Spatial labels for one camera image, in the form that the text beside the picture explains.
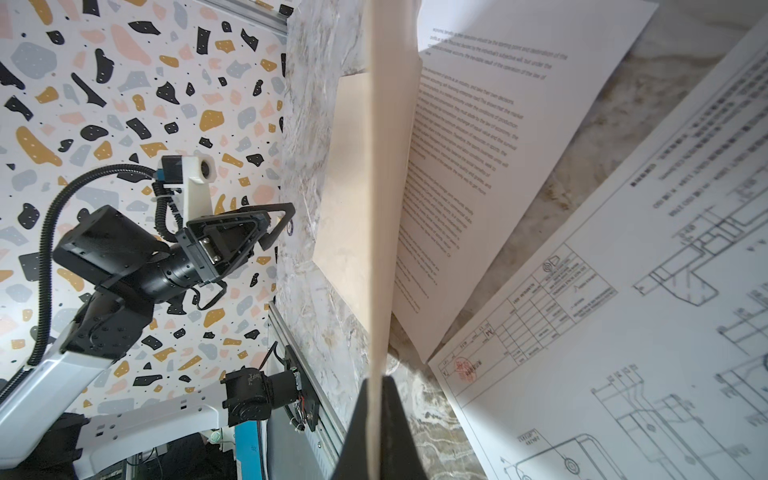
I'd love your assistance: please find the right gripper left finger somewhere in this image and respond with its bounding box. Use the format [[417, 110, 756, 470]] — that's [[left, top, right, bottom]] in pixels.
[[331, 379, 374, 480]]

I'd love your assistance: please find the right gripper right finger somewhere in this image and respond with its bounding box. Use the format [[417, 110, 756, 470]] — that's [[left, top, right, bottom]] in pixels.
[[379, 376, 427, 480]]

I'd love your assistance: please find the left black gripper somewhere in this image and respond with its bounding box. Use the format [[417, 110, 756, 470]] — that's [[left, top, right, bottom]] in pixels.
[[52, 203, 296, 305]]

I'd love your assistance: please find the beige manila folder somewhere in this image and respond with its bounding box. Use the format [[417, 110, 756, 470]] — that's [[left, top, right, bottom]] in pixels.
[[313, 1, 422, 479]]

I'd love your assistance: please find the text printed paper sheet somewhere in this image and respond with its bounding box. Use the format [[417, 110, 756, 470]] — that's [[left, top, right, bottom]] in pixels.
[[393, 1, 656, 360]]

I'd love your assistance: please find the technical drawing paper sheet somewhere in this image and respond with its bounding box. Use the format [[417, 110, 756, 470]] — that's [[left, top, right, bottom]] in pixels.
[[430, 21, 767, 479]]

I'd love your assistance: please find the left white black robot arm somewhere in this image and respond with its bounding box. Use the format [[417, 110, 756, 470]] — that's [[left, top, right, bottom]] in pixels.
[[1, 203, 295, 470]]

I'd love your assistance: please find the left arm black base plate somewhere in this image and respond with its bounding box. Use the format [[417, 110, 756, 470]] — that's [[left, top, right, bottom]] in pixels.
[[266, 341, 321, 432]]

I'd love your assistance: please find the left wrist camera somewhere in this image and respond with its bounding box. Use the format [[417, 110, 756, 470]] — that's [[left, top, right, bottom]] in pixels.
[[156, 154, 217, 221]]

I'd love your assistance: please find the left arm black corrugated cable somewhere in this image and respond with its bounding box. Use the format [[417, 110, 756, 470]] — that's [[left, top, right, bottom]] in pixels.
[[0, 163, 181, 403]]

